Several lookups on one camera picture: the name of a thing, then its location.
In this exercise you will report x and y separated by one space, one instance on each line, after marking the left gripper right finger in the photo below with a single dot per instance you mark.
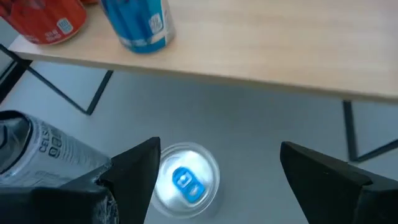
335 193

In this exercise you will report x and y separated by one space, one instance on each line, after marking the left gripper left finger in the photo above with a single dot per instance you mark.
130 180

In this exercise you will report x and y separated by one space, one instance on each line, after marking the blue silver Red Bull can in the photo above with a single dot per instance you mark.
189 183
140 25

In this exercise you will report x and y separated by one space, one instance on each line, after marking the red soda can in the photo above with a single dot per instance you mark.
43 18

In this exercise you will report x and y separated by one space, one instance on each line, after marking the black metal shelf leg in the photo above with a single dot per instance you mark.
88 109

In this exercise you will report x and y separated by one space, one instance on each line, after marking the light wooden shelf board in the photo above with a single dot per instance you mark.
264 40

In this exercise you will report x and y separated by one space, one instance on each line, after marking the white Celsius can blue band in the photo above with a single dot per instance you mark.
46 149

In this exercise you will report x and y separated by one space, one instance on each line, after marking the black metal shelf frame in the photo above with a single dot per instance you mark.
350 130

